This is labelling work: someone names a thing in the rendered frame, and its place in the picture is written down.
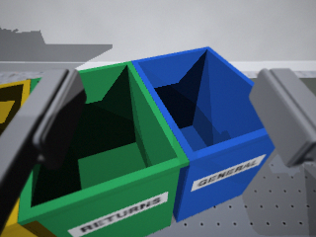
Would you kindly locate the blue bin labelled general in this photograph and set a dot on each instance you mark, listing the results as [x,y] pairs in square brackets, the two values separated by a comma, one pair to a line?
[205,101]

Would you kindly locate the yellow open bin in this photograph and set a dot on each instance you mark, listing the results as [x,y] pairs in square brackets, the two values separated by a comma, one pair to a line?
[10,102]

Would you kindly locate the green bin labelled returns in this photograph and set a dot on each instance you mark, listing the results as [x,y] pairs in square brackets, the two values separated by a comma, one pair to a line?
[120,139]

